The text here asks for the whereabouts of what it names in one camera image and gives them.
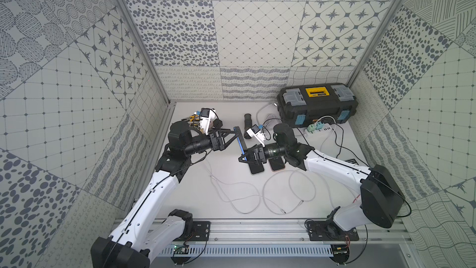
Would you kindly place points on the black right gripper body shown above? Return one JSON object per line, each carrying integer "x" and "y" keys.
{"x": 262, "y": 156}

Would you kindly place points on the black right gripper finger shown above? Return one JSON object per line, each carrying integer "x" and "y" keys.
{"x": 244, "y": 159}
{"x": 253, "y": 149}

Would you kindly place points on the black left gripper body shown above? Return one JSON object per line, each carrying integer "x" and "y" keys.
{"x": 215, "y": 141}

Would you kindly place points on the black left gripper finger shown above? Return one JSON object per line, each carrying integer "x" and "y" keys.
{"x": 228, "y": 138}
{"x": 227, "y": 132}

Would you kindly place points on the pink case phone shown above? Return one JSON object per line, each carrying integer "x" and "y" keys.
{"x": 276, "y": 164}

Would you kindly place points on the grey-green case phone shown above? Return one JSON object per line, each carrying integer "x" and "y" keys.
{"x": 256, "y": 167}

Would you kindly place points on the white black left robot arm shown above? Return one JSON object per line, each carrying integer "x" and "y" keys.
{"x": 132, "y": 244}

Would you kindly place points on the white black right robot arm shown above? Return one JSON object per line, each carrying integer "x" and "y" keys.
{"x": 380, "y": 198}

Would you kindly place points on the yellow black pliers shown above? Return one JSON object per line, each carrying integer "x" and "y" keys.
{"x": 194, "y": 118}

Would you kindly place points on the black yellow toolbox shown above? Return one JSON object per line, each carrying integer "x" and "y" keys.
{"x": 301, "y": 106}

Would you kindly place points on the green charger plugs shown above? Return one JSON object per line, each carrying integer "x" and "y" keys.
{"x": 317, "y": 126}

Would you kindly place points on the white power strip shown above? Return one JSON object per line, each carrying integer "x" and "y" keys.
{"x": 322, "y": 132}

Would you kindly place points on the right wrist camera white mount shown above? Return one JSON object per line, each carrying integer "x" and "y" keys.
{"x": 257, "y": 133}

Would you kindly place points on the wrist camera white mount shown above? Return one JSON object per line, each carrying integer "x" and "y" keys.
{"x": 257, "y": 133}
{"x": 206, "y": 118}

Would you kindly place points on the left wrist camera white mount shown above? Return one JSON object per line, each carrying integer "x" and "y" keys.
{"x": 206, "y": 118}

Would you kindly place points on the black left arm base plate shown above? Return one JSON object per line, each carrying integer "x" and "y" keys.
{"x": 196, "y": 231}

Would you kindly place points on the aluminium front rail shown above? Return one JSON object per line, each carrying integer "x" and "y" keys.
{"x": 293, "y": 231}

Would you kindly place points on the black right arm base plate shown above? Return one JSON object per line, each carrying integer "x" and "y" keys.
{"x": 328, "y": 231}

